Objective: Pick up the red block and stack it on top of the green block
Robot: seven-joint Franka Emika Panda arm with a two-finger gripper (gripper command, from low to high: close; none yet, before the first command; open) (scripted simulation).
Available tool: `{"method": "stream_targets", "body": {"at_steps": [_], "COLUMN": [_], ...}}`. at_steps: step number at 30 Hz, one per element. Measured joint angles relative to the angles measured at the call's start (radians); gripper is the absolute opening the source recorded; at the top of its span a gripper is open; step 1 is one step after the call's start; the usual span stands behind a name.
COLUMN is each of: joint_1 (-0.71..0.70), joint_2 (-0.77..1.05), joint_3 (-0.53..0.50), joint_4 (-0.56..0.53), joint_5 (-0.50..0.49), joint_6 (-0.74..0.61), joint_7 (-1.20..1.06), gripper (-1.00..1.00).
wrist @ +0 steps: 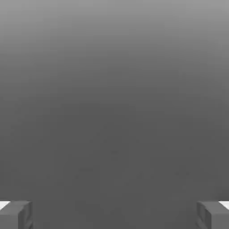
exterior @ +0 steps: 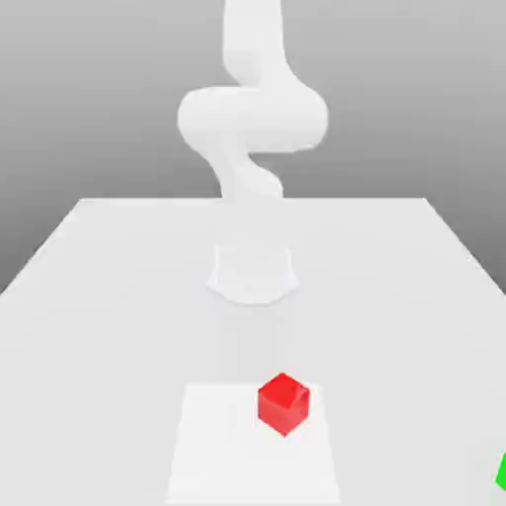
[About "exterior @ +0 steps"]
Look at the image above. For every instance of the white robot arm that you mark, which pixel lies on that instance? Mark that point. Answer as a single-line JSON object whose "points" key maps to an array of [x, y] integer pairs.
{"points": [[253, 118]]}

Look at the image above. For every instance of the small red cube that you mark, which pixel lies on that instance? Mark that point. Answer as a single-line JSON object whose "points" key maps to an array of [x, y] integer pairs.
{"points": [[282, 405]]}

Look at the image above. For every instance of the small green cube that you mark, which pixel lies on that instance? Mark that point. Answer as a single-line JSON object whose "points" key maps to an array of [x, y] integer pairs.
{"points": [[502, 474]]}

